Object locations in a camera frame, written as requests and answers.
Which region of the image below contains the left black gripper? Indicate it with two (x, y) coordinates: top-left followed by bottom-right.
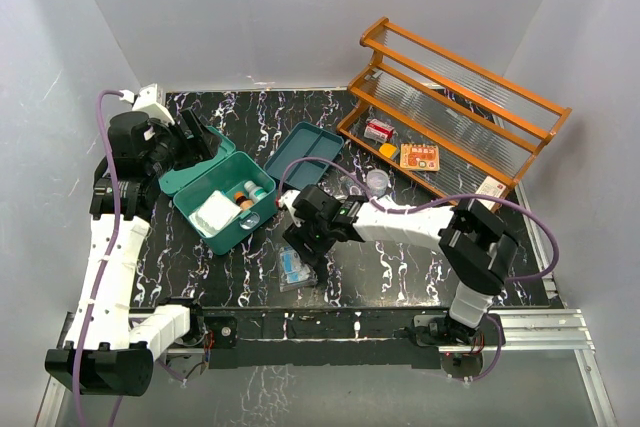
(145, 108), (220, 178)

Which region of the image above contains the blue white bandage packet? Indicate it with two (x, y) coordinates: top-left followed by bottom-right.
(277, 247), (317, 292)

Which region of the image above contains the white gauze packet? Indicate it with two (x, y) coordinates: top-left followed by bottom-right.
(188, 191), (242, 237)

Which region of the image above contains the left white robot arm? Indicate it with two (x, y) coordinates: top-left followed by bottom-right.
(44, 109), (221, 396)

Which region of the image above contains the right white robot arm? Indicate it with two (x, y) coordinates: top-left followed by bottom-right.
(277, 185), (518, 344)

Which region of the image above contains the green medicine kit box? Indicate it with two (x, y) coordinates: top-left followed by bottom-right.
(160, 127), (277, 255)

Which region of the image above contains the white green medicine bottle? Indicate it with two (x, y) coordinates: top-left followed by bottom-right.
(244, 180), (267, 204)

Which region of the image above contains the orange cap medicine bottle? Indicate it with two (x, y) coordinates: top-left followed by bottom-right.
(233, 191), (254, 212)

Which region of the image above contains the red white medicine box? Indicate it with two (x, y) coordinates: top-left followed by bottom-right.
(363, 118), (395, 144)

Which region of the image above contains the clear round plastic jar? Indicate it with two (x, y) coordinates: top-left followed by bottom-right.
(366, 169), (389, 197)

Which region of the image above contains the yellow grey sponge block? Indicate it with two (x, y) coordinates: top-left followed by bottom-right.
(378, 143), (400, 159)

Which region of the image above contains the orange spiral notepad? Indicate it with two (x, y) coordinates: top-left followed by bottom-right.
(400, 144), (440, 172)

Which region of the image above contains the black front base bar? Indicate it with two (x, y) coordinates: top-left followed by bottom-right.
(149, 306), (506, 371)

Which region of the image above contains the orange wooden shelf rack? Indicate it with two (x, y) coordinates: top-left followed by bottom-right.
(337, 17), (571, 198)

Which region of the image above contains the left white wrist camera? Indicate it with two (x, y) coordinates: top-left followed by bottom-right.
(119, 83), (174, 125)

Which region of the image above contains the aluminium frame rail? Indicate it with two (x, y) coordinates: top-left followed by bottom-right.
(35, 308), (618, 427)

